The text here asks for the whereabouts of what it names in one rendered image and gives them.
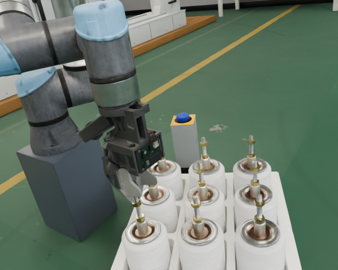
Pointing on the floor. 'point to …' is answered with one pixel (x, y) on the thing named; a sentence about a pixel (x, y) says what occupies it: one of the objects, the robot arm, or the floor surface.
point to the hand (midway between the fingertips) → (132, 193)
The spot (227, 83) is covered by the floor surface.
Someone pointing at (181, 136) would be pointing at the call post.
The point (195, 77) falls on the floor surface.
